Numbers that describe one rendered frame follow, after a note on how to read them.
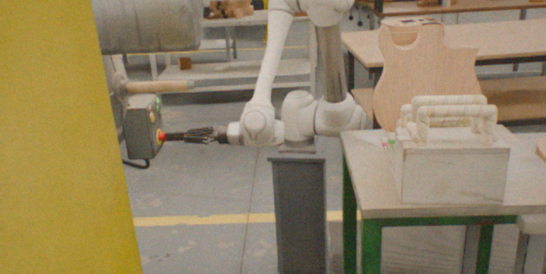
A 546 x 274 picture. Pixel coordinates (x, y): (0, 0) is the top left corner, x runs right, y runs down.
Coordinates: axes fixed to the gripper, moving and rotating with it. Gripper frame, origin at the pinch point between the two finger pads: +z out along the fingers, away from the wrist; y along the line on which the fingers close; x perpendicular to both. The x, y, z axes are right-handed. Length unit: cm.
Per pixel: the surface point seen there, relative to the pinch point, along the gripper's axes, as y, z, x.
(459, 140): -42, -90, 13
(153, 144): -6.8, 6.6, 0.0
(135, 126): -7.9, 11.5, 7.6
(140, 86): -28.4, 0.3, 28.2
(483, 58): 131, -165, -10
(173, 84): -28.3, -9.7, 28.3
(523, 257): -47, -109, -23
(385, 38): -9, -75, 35
